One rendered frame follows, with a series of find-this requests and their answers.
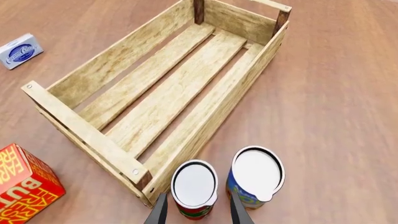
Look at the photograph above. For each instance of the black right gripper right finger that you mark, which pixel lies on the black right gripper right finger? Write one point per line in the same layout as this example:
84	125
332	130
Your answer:
239	213

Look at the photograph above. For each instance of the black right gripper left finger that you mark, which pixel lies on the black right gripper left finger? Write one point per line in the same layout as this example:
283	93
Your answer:
158	213

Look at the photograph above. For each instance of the wooden slat tray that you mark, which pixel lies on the wooden slat tray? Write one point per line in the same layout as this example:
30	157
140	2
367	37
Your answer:
161	93

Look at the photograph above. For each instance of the blue label tin can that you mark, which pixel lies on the blue label tin can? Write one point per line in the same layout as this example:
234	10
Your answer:
258	173

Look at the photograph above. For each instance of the red label tin can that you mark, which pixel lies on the red label tin can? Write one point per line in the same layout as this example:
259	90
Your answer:
194	184

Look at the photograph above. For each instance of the red butter box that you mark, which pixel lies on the red butter box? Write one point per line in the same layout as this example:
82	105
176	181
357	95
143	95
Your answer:
25	184

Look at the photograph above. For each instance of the white and blue small box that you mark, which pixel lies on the white and blue small box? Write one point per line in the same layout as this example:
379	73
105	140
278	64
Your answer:
20	51

